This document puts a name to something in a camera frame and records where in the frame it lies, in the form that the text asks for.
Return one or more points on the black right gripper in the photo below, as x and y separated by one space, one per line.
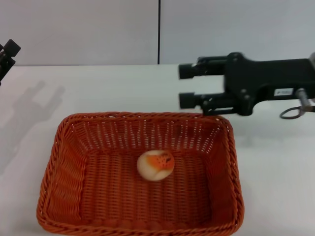
256 78

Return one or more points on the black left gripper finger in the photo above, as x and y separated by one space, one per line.
1 48
12 49

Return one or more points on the round browned bread bun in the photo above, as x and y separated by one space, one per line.
153 166

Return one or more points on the orange woven plastic basket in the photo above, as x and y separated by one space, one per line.
123 201

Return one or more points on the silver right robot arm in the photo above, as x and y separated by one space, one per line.
313 58

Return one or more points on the black vertical wall panel strip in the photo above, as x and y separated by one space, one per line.
158 32

